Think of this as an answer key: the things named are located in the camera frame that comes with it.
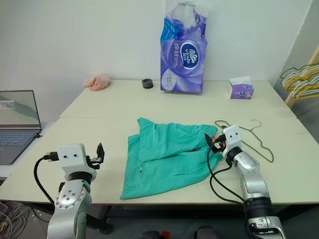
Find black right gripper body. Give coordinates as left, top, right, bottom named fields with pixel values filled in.
left=214, top=135, right=227, bottom=152

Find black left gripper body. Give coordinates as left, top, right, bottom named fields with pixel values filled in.
left=85, top=154, right=102, bottom=171

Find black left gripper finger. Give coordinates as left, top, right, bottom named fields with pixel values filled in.
left=96, top=142, right=106, bottom=164

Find green shorts garment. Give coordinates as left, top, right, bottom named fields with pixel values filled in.
left=120, top=117, right=224, bottom=200

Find olive green wire hanger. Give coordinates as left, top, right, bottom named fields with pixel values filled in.
left=280, top=63, right=319, bottom=84
left=214, top=119, right=275, bottom=164

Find small purple tissue box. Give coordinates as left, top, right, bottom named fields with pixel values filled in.
left=227, top=75, right=256, bottom=100

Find pink cloth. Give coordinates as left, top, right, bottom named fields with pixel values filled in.
left=83, top=73, right=112, bottom=91

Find purple tissue pack bag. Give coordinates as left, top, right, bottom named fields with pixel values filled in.
left=159, top=0, right=209, bottom=96

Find grey laptop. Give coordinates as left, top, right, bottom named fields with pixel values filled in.
left=0, top=90, right=44, bottom=166

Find black tape roll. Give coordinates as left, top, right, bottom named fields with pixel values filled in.
left=141, top=78, right=155, bottom=89

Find dark rounded shape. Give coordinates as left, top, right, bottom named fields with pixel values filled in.
left=141, top=230, right=162, bottom=239
left=193, top=225, right=215, bottom=239

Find hangers on wooden rack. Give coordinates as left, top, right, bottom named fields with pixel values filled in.
left=285, top=43, right=319, bottom=109

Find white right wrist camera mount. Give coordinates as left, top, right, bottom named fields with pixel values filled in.
left=222, top=125, right=243, bottom=157

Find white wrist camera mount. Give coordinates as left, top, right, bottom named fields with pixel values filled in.
left=56, top=143, right=87, bottom=175
left=222, top=125, right=243, bottom=157

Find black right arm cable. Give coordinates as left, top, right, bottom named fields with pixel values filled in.
left=207, top=146, right=250, bottom=206

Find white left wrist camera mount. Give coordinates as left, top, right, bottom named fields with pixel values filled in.
left=56, top=143, right=87, bottom=175

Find black table leg frame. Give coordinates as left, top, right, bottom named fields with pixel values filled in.
left=85, top=204, right=113, bottom=235

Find yellow wire hanger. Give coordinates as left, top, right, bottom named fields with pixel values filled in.
left=283, top=71, right=319, bottom=92

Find white wire hanger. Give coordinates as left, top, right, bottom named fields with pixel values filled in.
left=290, top=79, right=319, bottom=97

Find grey floor cable bundle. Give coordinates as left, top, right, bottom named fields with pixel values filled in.
left=0, top=200, right=54, bottom=239

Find lime green wire hanger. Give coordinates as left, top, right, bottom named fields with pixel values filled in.
left=292, top=86, right=319, bottom=101

